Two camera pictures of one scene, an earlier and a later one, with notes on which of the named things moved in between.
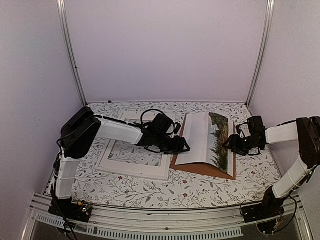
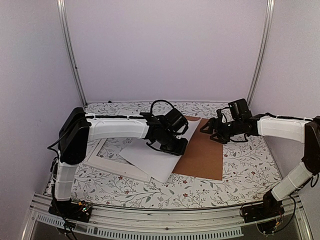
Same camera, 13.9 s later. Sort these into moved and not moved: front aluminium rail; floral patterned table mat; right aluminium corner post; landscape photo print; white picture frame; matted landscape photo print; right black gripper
Moved: matted landscape photo print; right black gripper; landscape photo print; white picture frame
Not moved: front aluminium rail; floral patterned table mat; right aluminium corner post
